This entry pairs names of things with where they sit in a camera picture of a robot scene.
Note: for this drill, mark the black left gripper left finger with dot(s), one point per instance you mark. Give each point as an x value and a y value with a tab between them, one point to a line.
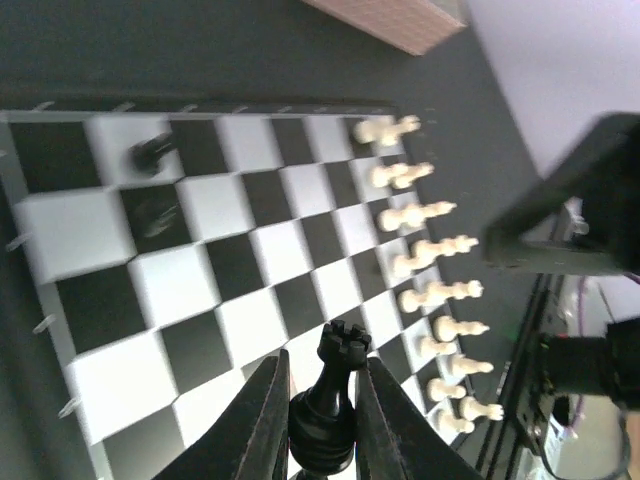
250	438

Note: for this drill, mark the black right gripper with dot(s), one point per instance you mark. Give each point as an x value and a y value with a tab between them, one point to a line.
575	200

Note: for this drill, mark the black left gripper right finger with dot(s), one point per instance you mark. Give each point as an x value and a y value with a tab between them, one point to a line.
393	440

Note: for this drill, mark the black rook piece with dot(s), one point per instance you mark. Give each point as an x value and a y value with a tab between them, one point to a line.
322	420

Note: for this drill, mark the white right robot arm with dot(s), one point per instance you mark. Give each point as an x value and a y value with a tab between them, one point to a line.
604	366

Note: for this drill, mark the black pawn on board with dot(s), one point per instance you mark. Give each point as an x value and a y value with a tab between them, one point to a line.
146	156

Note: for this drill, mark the white queen piece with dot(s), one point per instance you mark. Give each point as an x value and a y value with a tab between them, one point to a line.
428	251

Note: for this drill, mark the white bishop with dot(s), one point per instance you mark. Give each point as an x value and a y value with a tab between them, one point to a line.
414	215

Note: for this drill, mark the white knight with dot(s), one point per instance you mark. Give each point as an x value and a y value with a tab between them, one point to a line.
410	173

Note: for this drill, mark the black white chessboard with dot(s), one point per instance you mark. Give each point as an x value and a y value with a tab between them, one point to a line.
276	234

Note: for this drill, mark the white pawn far row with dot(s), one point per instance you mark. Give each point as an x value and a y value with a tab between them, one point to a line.
368	131

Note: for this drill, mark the pink patterned tray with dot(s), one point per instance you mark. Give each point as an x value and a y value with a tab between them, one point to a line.
414	27

